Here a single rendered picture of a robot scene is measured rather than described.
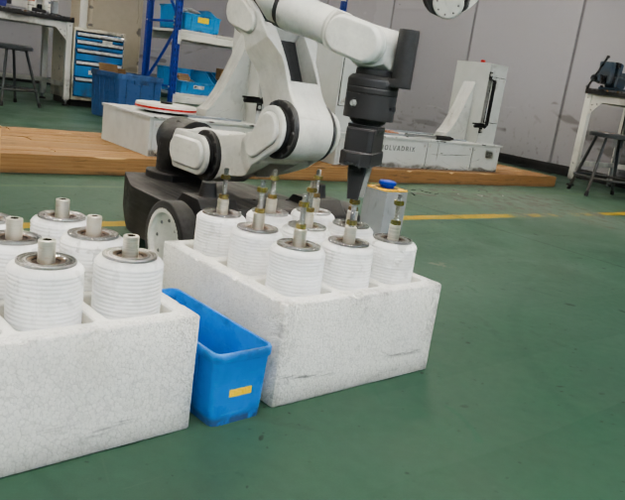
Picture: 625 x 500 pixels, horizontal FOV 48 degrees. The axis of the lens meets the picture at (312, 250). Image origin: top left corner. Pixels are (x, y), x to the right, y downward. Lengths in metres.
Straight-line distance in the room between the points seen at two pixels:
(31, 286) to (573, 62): 6.28
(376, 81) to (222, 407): 0.58
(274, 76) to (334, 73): 2.28
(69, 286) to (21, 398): 0.15
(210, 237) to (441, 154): 3.37
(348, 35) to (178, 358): 0.59
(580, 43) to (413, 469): 6.05
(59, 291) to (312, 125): 0.91
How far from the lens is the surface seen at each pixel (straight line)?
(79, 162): 3.13
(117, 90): 5.76
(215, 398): 1.07
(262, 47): 1.77
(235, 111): 3.72
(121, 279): 0.97
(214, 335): 1.21
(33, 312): 0.93
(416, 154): 4.41
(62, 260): 0.96
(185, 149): 2.01
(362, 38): 1.18
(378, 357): 1.30
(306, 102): 1.70
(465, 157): 4.77
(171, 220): 1.70
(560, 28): 7.04
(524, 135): 7.08
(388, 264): 1.30
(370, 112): 1.18
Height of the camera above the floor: 0.52
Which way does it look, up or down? 14 degrees down
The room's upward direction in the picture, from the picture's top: 8 degrees clockwise
